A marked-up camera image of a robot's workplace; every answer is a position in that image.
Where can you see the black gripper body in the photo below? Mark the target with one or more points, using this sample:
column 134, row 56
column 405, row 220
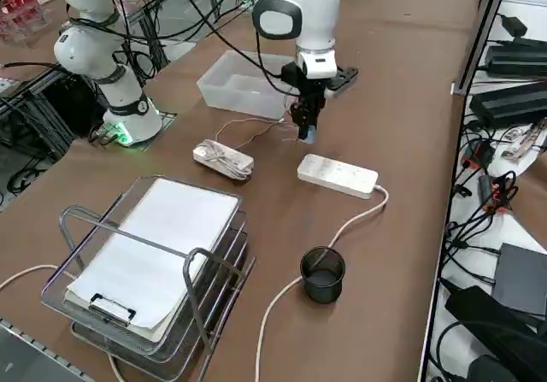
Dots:
column 309, row 88

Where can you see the light blue phone charger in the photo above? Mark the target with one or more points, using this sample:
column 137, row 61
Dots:
column 313, row 136

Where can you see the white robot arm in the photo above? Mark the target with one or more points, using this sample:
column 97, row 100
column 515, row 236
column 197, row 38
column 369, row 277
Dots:
column 316, row 14

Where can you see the white power strip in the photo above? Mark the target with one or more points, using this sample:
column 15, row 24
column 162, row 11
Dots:
column 333, row 172

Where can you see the black power adapter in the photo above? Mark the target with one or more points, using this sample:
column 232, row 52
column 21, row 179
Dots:
column 517, row 57
column 508, row 102

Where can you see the clear plastic bin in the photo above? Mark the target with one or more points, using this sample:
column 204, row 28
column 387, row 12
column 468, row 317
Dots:
column 222, row 95

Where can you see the black mesh pen cup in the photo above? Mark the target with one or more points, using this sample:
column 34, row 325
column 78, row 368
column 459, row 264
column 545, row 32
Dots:
column 322, row 290

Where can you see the white paper clipboard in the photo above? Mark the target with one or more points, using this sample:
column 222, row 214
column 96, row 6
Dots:
column 149, row 249

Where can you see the dark grey flat box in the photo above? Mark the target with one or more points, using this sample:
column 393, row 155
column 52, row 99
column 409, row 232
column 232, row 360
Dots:
column 523, row 279

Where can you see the clear acrylic rack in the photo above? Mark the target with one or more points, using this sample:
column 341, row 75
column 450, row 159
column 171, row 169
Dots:
column 21, row 14

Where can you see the black wrist mount plate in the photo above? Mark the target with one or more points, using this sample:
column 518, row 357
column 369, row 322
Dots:
column 344, row 78

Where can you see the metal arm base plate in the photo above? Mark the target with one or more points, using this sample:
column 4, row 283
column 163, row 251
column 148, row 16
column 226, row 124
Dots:
column 166, row 119

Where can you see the aluminium frame post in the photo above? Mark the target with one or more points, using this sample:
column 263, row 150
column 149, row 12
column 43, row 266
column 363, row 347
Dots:
column 483, row 27

